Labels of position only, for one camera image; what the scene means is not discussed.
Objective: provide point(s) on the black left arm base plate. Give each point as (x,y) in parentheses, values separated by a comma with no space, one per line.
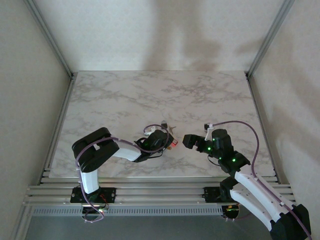
(110,195)

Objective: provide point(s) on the black padlock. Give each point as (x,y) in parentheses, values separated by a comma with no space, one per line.
(164,124)

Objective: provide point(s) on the aluminium frame post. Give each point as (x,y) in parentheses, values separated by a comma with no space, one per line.
(51,37)
(268,37)

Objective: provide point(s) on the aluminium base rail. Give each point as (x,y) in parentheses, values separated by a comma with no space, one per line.
(162,192)

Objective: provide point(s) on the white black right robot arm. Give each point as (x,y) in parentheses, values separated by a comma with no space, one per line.
(255,195)

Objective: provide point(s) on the aluminium table side rail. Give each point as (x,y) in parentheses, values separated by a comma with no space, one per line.
(260,117)
(63,112)

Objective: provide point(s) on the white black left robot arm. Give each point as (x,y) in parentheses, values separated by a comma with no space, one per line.
(95,152)

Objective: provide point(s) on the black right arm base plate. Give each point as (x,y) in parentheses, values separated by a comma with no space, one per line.
(210,195)

